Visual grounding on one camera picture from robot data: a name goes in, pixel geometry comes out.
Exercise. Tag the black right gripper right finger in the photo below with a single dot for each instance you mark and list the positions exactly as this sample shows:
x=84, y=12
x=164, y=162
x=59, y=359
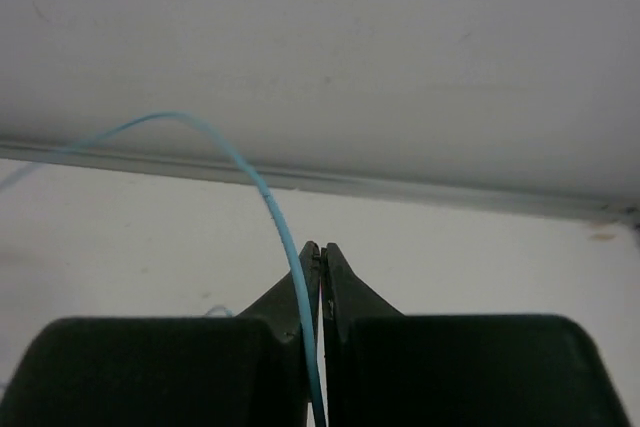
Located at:
x=386, y=368

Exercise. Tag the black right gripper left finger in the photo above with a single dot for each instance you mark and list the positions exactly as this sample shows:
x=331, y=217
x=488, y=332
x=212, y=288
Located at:
x=245, y=370

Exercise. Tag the aluminium table frame rail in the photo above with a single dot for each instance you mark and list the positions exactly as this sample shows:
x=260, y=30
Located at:
x=594, y=209

